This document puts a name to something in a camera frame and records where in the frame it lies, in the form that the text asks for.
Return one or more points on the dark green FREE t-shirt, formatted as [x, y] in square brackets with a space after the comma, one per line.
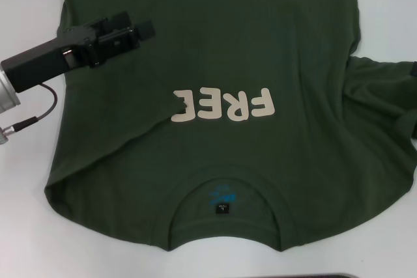
[228, 161]

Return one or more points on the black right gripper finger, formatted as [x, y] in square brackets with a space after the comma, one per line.
[413, 69]

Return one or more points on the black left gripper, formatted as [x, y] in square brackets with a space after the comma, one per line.
[42, 60]

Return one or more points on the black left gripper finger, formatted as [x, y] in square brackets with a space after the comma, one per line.
[145, 32]

